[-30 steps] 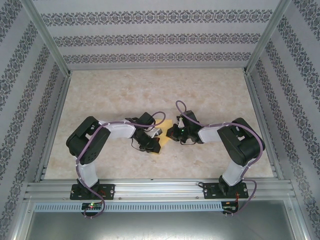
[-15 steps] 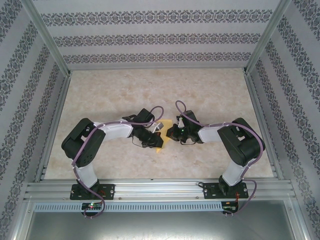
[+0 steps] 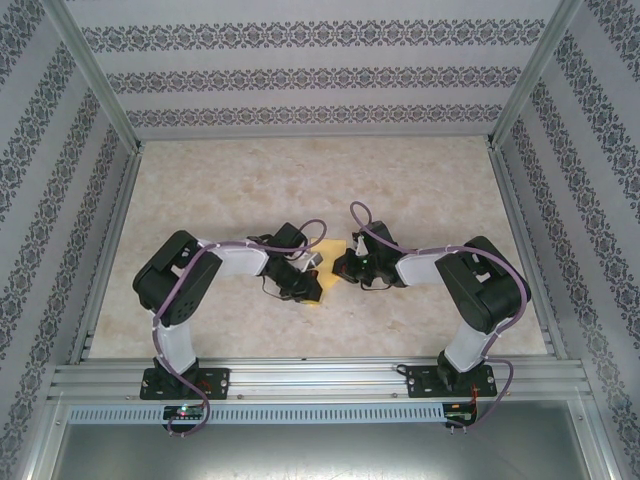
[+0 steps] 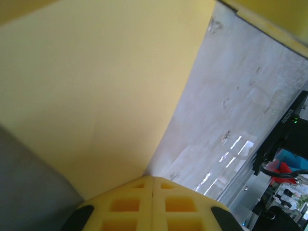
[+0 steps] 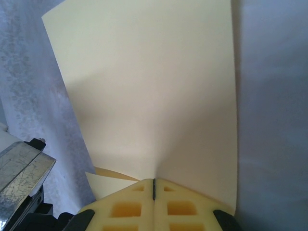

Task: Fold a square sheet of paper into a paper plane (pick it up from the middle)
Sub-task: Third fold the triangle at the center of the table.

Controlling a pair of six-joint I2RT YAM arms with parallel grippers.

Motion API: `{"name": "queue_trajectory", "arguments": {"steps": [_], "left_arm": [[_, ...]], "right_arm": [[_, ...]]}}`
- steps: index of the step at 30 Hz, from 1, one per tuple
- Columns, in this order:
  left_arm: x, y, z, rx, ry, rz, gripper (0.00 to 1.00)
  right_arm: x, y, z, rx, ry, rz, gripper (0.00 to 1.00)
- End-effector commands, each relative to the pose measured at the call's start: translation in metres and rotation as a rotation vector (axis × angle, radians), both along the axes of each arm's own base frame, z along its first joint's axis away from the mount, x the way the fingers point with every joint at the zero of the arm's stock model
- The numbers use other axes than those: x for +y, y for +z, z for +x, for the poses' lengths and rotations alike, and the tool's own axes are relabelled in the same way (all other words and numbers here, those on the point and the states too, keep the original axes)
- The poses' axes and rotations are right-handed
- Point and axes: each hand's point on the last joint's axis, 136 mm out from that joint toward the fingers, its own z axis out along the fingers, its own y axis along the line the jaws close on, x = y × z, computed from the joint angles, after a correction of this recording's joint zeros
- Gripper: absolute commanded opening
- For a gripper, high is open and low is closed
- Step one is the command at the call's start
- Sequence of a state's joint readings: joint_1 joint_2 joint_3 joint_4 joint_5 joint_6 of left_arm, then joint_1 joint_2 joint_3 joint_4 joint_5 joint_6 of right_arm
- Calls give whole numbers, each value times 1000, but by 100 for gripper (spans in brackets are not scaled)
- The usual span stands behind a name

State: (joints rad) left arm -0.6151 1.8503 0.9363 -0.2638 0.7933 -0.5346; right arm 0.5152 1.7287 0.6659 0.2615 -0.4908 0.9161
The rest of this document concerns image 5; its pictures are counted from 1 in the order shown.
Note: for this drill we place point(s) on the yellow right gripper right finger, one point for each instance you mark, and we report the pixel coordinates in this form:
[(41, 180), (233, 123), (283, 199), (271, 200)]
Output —
[(204, 214)]

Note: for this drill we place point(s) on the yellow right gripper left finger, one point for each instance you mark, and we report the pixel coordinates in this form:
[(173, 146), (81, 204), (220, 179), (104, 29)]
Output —
[(106, 214)]

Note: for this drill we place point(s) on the yellow paper sheet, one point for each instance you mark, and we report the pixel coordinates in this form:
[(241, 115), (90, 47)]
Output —
[(149, 84)]

